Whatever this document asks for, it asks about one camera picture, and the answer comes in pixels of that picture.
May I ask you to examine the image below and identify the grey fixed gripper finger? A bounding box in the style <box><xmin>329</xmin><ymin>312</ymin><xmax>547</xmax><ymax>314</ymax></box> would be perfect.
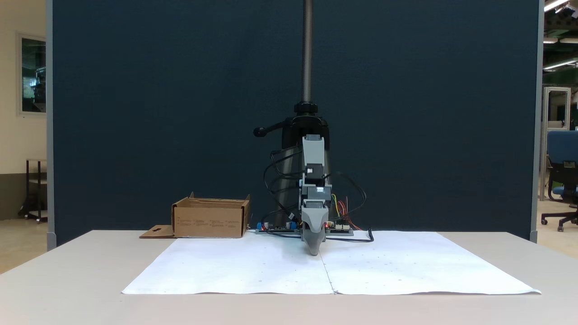
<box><xmin>301</xmin><ymin>209</ymin><xmax>328</xmax><ymax>256</ymax></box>

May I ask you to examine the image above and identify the circuit board with red light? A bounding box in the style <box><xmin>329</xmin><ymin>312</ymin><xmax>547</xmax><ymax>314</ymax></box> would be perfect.
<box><xmin>326</xmin><ymin>220</ymin><xmax>354</xmax><ymax>236</ymax></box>

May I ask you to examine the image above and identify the blue circuit board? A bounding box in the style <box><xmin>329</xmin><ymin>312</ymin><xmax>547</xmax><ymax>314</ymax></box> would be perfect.
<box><xmin>255</xmin><ymin>220</ymin><xmax>299</xmax><ymax>235</ymax></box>

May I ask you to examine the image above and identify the white paper sheet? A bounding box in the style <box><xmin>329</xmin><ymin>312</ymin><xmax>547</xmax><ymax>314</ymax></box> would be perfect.
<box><xmin>122</xmin><ymin>231</ymin><xmax>541</xmax><ymax>296</ymax></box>

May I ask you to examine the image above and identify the brown cardboard box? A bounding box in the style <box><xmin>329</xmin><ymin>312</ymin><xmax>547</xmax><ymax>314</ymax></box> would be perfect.
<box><xmin>139</xmin><ymin>192</ymin><xmax>251</xmax><ymax>239</ymax></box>

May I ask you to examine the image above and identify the dark blue partition panel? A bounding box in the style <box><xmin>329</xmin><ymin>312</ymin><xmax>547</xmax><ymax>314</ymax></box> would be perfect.
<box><xmin>47</xmin><ymin>0</ymin><xmax>544</xmax><ymax>251</ymax></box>

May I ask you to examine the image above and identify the blue office chair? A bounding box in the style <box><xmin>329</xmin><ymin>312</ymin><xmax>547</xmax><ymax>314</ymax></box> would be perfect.
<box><xmin>541</xmin><ymin>130</ymin><xmax>578</xmax><ymax>232</ymax></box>

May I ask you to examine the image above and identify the ceiling light strip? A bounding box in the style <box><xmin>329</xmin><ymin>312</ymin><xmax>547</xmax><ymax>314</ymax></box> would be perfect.
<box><xmin>544</xmin><ymin>0</ymin><xmax>578</xmax><ymax>13</ymax></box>
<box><xmin>543</xmin><ymin>58</ymin><xmax>578</xmax><ymax>71</ymax></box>

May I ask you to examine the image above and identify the dark wheeled cart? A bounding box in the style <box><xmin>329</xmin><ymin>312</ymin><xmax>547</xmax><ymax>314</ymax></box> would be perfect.
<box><xmin>19</xmin><ymin>159</ymin><xmax>48</xmax><ymax>223</ymax></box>

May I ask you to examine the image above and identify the orange wire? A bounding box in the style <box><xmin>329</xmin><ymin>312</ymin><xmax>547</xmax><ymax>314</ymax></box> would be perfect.
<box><xmin>339</xmin><ymin>196</ymin><xmax>363</xmax><ymax>232</ymax></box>

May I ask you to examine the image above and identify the black motor cable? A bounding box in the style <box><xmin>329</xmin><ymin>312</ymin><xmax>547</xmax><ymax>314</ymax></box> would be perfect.
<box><xmin>263</xmin><ymin>147</ymin><xmax>303</xmax><ymax>235</ymax></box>
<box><xmin>327</xmin><ymin>172</ymin><xmax>367</xmax><ymax>213</ymax></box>

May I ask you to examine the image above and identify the metal frame cabinet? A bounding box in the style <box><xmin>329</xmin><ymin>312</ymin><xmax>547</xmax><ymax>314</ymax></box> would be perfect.
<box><xmin>540</xmin><ymin>87</ymin><xmax>572</xmax><ymax>201</ymax></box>

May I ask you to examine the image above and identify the framed wall window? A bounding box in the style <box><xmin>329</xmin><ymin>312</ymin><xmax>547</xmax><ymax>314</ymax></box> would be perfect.
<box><xmin>17</xmin><ymin>32</ymin><xmax>47</xmax><ymax>116</ymax></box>

